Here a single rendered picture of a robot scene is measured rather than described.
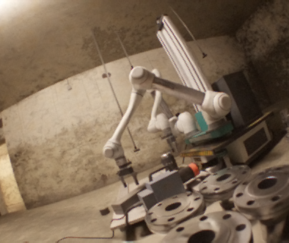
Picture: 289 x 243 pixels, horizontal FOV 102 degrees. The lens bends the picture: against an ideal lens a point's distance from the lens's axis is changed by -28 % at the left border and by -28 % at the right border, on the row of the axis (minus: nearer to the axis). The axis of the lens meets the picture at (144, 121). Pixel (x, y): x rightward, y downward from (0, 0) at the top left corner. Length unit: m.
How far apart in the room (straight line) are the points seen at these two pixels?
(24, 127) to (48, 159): 1.16
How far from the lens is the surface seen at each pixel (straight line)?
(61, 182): 4.27
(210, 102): 1.12
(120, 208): 1.17
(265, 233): 0.67
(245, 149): 1.42
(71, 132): 4.13
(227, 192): 0.69
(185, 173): 1.13
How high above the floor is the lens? 0.54
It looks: 8 degrees up
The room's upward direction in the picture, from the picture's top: 23 degrees counter-clockwise
